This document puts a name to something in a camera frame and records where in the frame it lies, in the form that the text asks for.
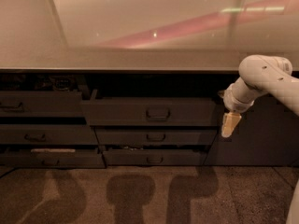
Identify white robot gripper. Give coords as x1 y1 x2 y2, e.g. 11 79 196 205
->
218 86 254 138

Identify dark drawer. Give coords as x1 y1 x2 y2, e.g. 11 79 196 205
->
0 124 97 145
80 90 223 126
0 148 106 169
103 149 206 166
0 91 83 118
95 129 217 146

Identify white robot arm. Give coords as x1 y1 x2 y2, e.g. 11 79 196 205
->
213 55 299 224

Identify items inside left drawer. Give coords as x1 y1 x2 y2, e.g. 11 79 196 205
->
0 74 77 91

